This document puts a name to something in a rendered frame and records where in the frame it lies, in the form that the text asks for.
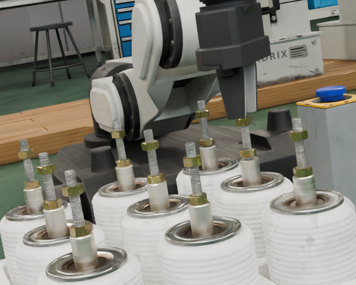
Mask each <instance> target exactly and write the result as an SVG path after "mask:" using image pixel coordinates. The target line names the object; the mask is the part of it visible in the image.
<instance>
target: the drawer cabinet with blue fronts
mask: <svg viewBox="0 0 356 285"><path fill-rule="evenodd" d="M96 3H97V9H98V15H99V22H100V26H101V32H102V38H103V45H104V46H111V45H110V38H109V34H108V27H107V21H106V15H105V8H104V4H103V3H102V2H101V1H100V0H96ZM110 3H111V9H112V16H113V20H114V27H115V33H116V40H117V44H118V51H119V57H120V58H126V57H131V56H132V31H130V29H129V25H132V11H133V9H134V3H135V0H110ZM105 55H106V60H107V61H110V60H113V57H112V51H105Z"/></svg>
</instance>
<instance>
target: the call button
mask: <svg viewBox="0 0 356 285"><path fill-rule="evenodd" d="M345 93H346V87H344V86H341V85H337V86H330V87H323V88H319V89H317V90H316V96H317V97H319V99H320V101H334V100H339V99H342V98H343V97H344V94H345Z"/></svg>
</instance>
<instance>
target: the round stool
mask: <svg viewBox="0 0 356 285"><path fill-rule="evenodd" d="M70 25H73V24H72V22H71V21H67V22H63V23H56V24H49V25H42V26H37V27H31V28H30V32H34V31H36V40H35V49H34V65H33V70H32V71H33V81H32V87H35V83H36V82H35V79H36V72H44V71H50V79H51V87H54V79H53V70H59V69H63V68H65V69H66V71H67V76H68V79H71V75H70V72H69V69H68V68H69V67H74V66H79V65H83V67H84V70H85V72H86V74H87V77H88V78H89V79H90V78H91V75H90V73H89V71H88V69H87V67H86V65H85V62H84V61H83V59H82V56H81V54H80V52H79V50H78V48H77V46H76V44H75V41H74V39H73V37H72V35H71V32H70V30H69V29H68V26H70ZM64 27H65V28H66V31H67V33H68V35H69V37H70V39H71V41H72V43H73V46H74V48H75V50H76V52H77V55H78V56H79V58H80V61H78V62H68V63H67V61H66V57H65V54H64V50H63V46H62V42H61V39H60V35H59V31H58V28H64ZM50 29H55V31H56V34H57V38H58V42H59V46H60V50H61V52H62V57H63V60H64V63H61V64H54V65H52V61H51V50H50V39H49V30H50ZM39 31H46V39H47V50H48V57H49V66H45V67H40V68H36V64H37V48H38V32H39ZM69 64H70V65H69ZM58 66H61V67H58ZM53 67H54V68H53Z"/></svg>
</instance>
